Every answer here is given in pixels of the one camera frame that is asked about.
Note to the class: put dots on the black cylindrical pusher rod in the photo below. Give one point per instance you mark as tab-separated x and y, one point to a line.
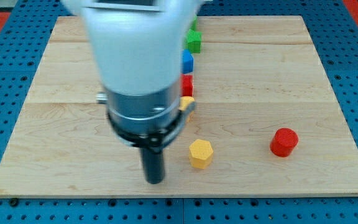
153	165

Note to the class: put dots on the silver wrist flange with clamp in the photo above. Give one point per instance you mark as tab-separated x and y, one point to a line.
151	121

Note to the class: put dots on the yellow hexagon block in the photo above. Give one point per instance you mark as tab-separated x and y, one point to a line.
200	154

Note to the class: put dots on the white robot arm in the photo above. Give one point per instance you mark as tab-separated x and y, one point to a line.
138	49

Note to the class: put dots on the yellow block behind arm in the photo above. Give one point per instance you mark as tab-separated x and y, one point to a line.
185	101

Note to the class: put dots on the blue block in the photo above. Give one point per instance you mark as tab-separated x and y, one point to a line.
187	62

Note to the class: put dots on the green star block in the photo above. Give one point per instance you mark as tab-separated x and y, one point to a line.
193	41

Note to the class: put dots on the wooden board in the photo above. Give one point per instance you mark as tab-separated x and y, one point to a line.
254	75

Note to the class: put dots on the red cylinder block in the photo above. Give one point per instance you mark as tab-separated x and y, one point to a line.
284	141

